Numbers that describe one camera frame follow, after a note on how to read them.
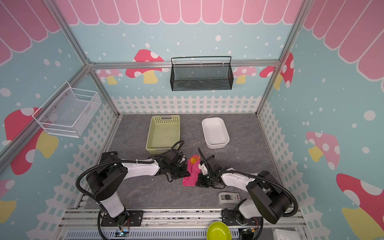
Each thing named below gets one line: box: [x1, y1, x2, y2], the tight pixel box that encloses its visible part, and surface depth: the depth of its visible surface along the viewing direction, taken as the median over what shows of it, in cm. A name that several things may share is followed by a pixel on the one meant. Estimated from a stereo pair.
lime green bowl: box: [206, 221, 232, 240], surface depth 71 cm
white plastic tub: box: [201, 117, 230, 149], surface depth 108 cm
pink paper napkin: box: [182, 154, 201, 187], surface depth 89 cm
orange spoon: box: [190, 155, 201, 165], surface depth 95 cm
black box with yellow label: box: [100, 151, 121, 165], surface depth 97 cm
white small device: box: [218, 192, 241, 204], surface depth 79 cm
